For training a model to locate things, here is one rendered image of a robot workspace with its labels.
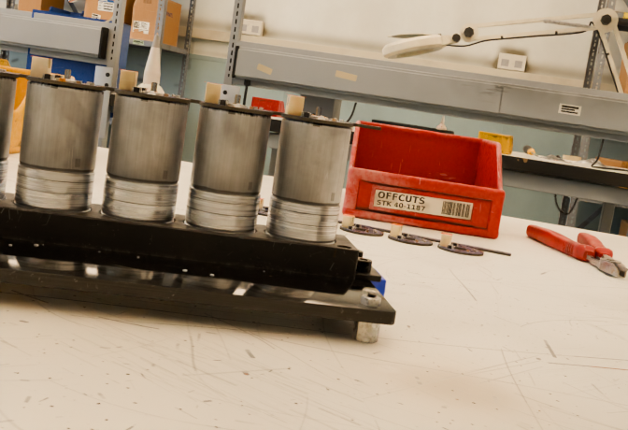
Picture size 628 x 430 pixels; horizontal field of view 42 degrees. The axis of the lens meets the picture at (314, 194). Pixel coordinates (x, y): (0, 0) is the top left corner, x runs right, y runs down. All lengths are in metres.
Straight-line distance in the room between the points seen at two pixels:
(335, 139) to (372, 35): 4.44
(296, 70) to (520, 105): 0.68
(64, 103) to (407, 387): 0.14
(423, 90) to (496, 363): 2.28
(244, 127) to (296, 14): 4.54
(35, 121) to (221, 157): 0.06
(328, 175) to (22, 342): 0.11
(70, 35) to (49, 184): 2.59
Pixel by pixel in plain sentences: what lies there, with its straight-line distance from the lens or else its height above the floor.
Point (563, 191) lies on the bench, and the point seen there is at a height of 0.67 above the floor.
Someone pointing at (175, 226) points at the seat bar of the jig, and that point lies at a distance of 0.27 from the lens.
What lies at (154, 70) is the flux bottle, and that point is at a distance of 0.62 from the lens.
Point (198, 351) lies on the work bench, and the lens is 0.22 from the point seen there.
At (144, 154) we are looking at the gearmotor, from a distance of 0.27.
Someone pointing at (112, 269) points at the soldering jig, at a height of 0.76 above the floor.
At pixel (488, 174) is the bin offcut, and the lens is 0.58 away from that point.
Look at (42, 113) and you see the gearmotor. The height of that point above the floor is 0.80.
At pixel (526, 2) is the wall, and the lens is 4.69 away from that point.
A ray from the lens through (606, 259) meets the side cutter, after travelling 0.48.
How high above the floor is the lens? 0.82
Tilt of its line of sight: 6 degrees down
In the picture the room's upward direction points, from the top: 9 degrees clockwise
